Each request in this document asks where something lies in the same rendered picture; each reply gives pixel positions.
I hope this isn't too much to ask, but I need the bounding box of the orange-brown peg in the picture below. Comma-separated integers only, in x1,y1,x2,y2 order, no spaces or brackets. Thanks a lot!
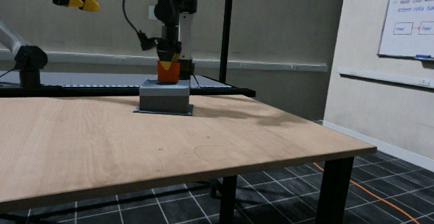
157,60,180,82

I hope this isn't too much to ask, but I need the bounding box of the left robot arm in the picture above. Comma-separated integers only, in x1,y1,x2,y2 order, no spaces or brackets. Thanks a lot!
138,0,197,84

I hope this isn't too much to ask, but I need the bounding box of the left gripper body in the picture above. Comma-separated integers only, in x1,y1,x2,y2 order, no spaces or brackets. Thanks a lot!
156,26,182,62

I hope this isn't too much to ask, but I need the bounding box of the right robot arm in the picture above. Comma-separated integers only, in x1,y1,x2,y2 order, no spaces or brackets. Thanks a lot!
0,17,62,91

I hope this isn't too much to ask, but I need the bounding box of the light blue flat plate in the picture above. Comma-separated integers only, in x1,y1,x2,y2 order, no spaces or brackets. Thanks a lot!
139,80,190,96

